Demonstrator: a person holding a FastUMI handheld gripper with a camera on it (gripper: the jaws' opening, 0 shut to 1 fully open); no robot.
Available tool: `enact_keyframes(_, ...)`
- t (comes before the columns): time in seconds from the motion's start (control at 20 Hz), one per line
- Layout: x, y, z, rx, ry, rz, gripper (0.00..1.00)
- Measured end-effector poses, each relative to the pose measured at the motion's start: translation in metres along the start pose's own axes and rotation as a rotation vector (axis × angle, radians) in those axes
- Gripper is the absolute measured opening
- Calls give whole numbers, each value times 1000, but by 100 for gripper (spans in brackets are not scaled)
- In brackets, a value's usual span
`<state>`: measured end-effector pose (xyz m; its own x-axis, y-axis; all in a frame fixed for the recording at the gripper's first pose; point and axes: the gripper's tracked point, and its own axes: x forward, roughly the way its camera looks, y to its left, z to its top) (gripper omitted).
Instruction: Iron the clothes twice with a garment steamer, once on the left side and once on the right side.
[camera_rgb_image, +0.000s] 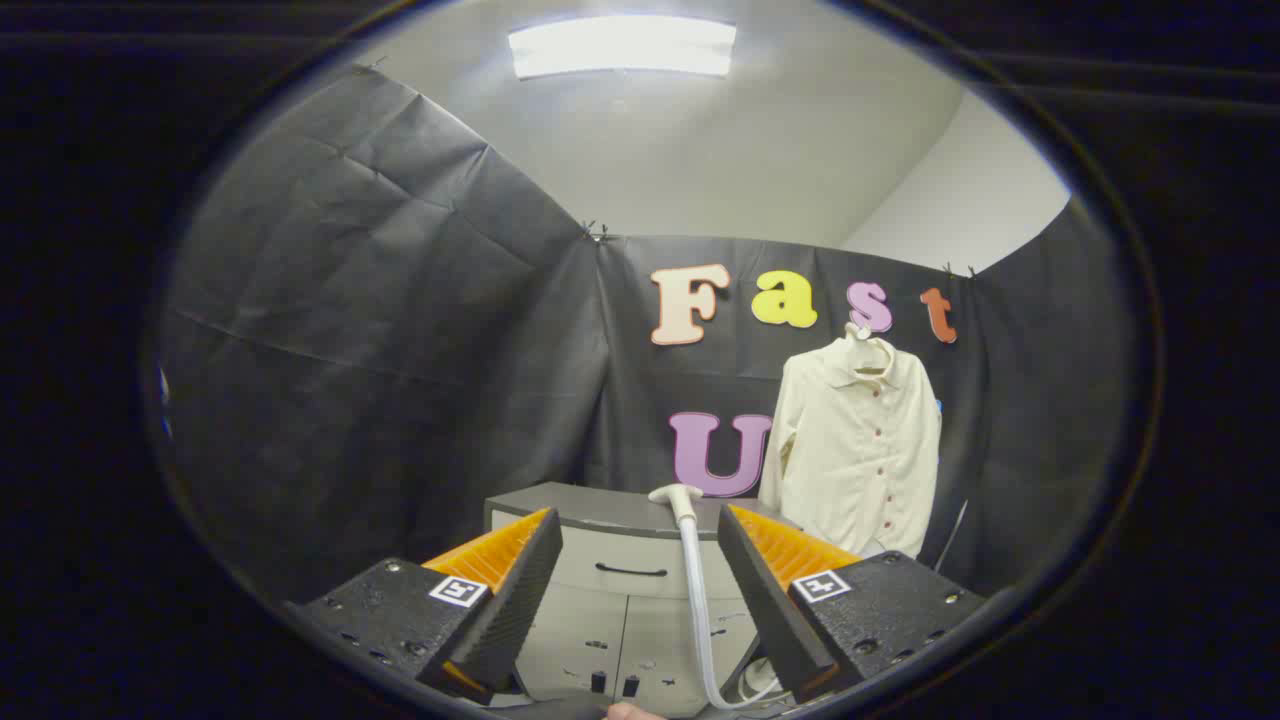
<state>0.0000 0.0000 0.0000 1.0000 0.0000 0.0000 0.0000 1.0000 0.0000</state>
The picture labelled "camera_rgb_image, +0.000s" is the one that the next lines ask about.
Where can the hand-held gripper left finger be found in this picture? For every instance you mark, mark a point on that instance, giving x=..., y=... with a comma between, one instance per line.
x=520, y=600

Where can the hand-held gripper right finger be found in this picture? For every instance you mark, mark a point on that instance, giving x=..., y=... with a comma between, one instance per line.
x=760, y=600

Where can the white garment steamer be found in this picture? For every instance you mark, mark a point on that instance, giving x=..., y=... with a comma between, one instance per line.
x=690, y=545

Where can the cream button-up shirt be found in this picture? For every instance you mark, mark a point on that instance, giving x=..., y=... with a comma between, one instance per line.
x=860, y=460

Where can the grey cabinet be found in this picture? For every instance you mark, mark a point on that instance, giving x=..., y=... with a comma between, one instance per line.
x=590, y=510

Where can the thin white pole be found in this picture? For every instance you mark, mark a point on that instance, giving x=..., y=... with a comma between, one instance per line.
x=952, y=535

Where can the white plastic hanger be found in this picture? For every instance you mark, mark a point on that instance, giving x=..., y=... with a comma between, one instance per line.
x=858, y=335

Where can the black backdrop cloth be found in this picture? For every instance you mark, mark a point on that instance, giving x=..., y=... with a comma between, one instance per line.
x=350, y=350

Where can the ceiling light panel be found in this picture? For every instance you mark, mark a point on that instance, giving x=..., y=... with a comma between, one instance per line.
x=620, y=47

